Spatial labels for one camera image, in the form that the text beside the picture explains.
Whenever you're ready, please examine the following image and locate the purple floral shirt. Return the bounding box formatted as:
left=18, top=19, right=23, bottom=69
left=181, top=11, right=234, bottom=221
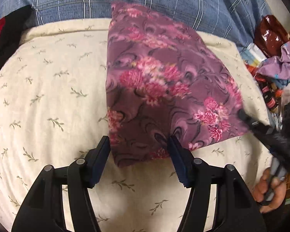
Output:
left=106, top=2, right=247, bottom=167

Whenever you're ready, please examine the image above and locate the person's right hand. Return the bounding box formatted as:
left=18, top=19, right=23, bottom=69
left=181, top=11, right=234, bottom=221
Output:
left=252, top=167, right=287, bottom=214

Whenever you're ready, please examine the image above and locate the lilac printed cloth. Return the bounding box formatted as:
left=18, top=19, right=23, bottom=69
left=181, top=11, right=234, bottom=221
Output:
left=257, top=41, right=290, bottom=80

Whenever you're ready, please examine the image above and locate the small white-blue box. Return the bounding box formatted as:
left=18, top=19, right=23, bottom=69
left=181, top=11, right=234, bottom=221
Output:
left=240, top=43, right=267, bottom=67

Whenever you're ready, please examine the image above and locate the cream leaf-print blanket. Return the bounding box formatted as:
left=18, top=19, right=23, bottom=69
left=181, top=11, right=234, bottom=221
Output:
left=0, top=18, right=277, bottom=232

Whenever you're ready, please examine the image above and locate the dark red plastic bag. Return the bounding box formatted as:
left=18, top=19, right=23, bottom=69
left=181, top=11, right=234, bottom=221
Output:
left=253, top=15, right=290, bottom=58

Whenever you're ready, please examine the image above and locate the blue plaid quilt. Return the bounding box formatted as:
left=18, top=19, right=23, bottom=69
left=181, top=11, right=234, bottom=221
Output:
left=0, top=0, right=271, bottom=49

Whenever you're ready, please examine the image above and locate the black and red garment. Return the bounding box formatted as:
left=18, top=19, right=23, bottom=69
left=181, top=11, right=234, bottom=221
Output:
left=0, top=5, right=34, bottom=70

